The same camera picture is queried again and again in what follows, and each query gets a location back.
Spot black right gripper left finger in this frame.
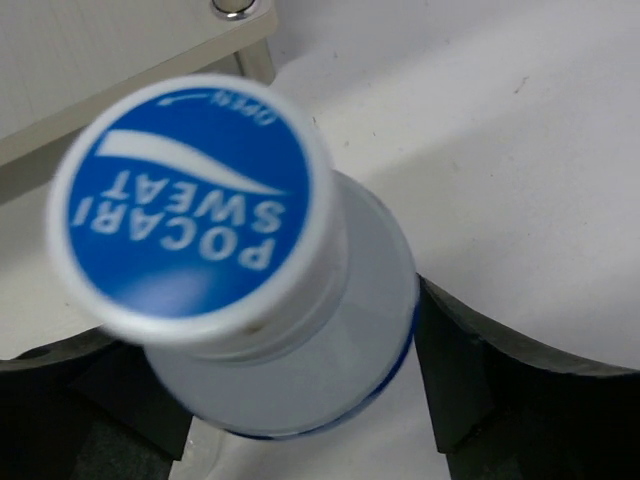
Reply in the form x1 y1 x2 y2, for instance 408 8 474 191
1 340 192 479

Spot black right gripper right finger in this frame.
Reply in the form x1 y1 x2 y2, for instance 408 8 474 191
415 280 639 479

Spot beige two-tier shelf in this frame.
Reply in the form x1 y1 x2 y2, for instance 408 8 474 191
1 1 277 164

